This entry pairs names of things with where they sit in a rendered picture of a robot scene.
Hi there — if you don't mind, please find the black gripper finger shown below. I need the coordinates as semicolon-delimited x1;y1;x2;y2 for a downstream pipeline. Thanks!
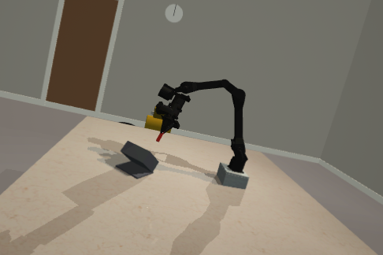
164;123;176;134
160;115;173;133

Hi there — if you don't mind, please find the grey sloped panel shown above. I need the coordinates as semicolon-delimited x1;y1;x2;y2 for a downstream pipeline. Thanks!
116;141;158;179

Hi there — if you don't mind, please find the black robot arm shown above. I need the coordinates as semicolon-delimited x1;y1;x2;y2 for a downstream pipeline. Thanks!
158;79;248;174

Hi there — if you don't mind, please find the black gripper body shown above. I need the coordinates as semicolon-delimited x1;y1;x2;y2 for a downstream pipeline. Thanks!
158;102;182;129

